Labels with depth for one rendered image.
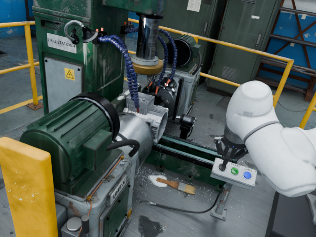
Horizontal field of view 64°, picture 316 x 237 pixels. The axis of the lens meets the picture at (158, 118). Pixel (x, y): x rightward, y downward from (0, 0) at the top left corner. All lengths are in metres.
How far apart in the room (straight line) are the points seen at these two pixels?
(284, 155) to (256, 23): 3.69
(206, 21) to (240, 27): 0.55
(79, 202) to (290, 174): 0.52
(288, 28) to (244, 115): 5.48
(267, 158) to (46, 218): 0.54
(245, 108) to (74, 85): 0.85
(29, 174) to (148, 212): 0.67
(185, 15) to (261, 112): 3.99
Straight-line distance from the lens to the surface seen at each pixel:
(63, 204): 0.78
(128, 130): 1.02
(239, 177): 1.08
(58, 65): 1.29
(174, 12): 4.66
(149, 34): 1.18
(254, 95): 0.65
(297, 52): 6.16
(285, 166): 0.63
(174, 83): 1.54
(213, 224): 1.22
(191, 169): 1.35
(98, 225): 0.81
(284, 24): 6.11
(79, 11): 1.16
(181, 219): 1.19
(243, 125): 0.67
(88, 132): 0.70
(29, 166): 0.62
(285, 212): 1.26
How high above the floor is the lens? 1.71
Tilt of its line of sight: 30 degrees down
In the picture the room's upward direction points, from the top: 9 degrees clockwise
